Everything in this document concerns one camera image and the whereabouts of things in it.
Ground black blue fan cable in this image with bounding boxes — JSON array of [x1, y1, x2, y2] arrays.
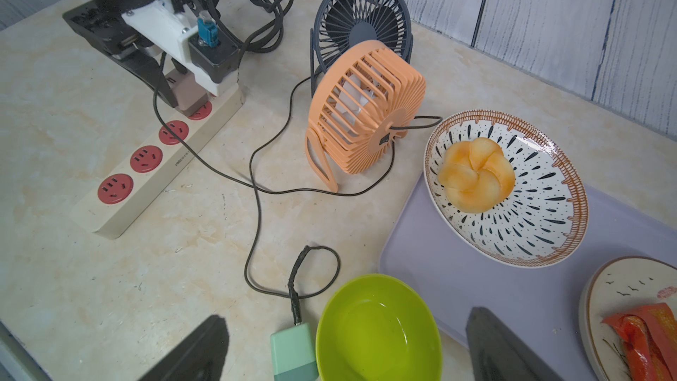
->
[[242, 71, 342, 326]]

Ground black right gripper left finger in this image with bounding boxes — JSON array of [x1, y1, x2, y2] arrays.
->
[[140, 315, 230, 381]]

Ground purple tray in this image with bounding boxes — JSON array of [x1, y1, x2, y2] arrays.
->
[[379, 176, 676, 380]]

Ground patterned ceramic plate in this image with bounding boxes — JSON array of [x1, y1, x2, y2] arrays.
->
[[424, 109, 589, 268]]

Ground green plastic bowl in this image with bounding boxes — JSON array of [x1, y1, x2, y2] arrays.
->
[[316, 273, 443, 380]]

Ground red snack packet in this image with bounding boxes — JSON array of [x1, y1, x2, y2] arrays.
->
[[602, 303, 676, 380]]

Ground yellow bread bun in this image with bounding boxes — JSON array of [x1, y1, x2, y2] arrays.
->
[[437, 138, 516, 213]]

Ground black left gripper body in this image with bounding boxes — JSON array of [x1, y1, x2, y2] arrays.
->
[[63, 0, 243, 108]]

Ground beige small plate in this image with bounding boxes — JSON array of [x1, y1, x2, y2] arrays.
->
[[578, 257, 676, 380]]

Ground dark blue desk fan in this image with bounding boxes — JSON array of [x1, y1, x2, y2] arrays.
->
[[310, 0, 414, 92]]

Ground black power strip cable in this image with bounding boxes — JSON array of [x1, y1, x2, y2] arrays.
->
[[198, 0, 295, 55]]

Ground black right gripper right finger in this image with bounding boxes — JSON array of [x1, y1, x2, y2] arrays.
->
[[465, 307, 562, 381]]

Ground pink usb power adapter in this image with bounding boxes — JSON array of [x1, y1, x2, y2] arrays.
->
[[165, 69, 209, 116]]

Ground white red power strip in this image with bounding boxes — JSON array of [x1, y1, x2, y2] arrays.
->
[[72, 85, 244, 239]]

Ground black orange fan cable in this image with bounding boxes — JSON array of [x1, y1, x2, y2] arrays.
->
[[152, 52, 444, 198]]

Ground orange desk fan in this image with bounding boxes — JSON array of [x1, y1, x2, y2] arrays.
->
[[305, 40, 427, 192]]

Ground green usb power adapter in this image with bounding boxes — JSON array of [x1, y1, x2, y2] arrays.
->
[[270, 323, 319, 381]]

